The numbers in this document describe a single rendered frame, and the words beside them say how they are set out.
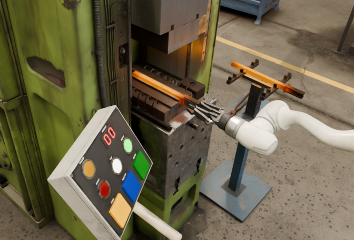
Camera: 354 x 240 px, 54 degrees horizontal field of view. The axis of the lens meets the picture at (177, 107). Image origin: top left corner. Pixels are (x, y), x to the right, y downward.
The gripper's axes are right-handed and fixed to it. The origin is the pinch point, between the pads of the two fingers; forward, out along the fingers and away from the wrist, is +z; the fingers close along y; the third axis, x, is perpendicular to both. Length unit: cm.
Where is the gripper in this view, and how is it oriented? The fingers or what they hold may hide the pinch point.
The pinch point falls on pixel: (191, 103)
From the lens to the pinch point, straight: 158.0
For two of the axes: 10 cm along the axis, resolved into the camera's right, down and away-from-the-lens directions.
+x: 0.9, -7.8, -6.1
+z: -7.7, -4.4, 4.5
